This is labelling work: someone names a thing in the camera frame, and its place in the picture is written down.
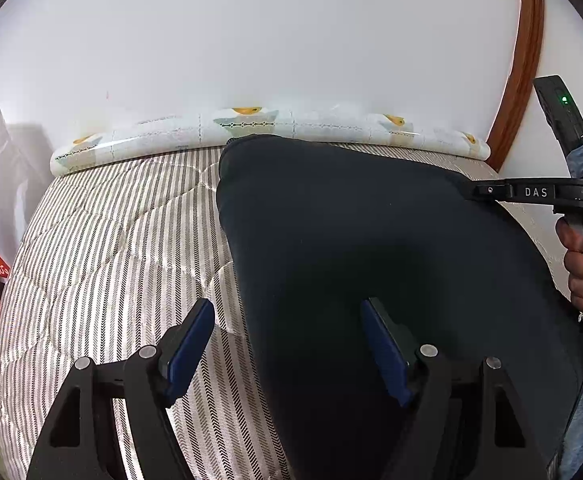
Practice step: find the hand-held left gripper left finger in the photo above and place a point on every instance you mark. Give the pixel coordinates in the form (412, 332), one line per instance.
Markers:
(189, 345)

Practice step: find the striped quilted bed mattress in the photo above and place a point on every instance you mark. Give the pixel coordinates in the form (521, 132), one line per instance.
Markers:
(111, 260)

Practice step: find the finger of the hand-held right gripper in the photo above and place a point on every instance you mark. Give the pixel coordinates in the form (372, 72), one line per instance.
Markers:
(501, 192)

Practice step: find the black sweatshirt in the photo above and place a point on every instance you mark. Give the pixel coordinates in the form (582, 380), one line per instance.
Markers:
(371, 260)

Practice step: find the white patterned rolled pillow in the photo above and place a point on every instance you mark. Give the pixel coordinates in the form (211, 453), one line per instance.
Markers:
(171, 130)

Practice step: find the white plastic bag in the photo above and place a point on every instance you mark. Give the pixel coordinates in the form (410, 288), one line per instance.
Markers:
(1, 170)

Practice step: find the brown wooden door frame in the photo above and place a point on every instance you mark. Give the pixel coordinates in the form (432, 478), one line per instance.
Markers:
(521, 60)

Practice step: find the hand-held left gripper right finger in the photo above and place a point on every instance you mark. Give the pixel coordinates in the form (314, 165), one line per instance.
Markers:
(384, 350)

